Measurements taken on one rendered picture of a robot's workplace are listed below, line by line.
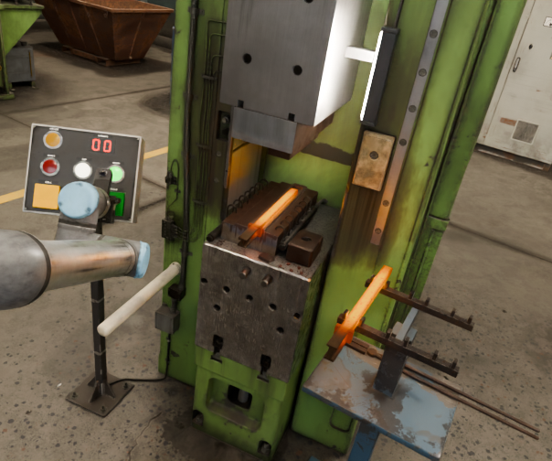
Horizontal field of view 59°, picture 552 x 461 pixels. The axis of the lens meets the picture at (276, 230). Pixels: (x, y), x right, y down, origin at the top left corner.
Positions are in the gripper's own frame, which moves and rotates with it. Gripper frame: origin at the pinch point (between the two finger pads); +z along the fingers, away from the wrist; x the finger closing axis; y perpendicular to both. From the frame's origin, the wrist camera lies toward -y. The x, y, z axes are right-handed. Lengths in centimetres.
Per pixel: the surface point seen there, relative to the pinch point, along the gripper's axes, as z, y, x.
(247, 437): 35, 86, 54
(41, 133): 2.0, -18.8, -23.7
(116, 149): 2.0, -16.4, -0.4
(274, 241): -2, 8, 53
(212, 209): 22.1, -1.4, 31.3
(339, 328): -43, 27, 66
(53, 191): 1.2, -0.9, -18.0
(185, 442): 44, 93, 30
